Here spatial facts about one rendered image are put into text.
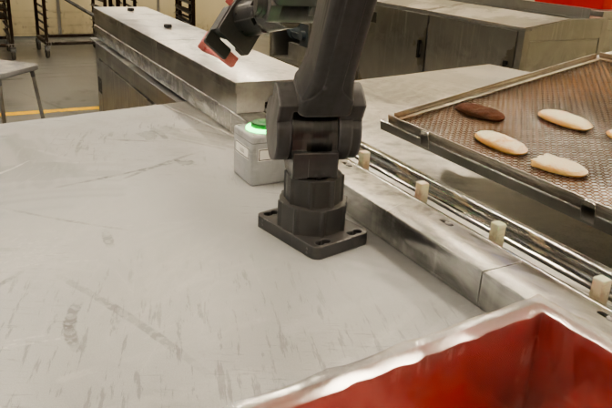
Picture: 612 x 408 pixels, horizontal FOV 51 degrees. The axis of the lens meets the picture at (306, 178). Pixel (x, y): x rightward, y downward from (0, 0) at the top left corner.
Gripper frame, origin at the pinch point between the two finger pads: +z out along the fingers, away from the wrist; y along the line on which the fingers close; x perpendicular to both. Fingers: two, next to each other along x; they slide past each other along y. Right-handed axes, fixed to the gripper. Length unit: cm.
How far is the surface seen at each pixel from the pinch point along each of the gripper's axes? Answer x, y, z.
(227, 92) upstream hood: 11.5, 5.0, 7.4
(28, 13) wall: 72, -179, 632
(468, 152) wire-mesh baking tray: 25.2, 7.8, -39.3
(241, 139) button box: 6.4, 18.7, -14.9
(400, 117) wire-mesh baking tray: 26.7, 0.5, -21.6
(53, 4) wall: 85, -201, 625
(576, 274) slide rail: 22, 24, -61
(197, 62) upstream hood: 9.5, -1.8, 21.9
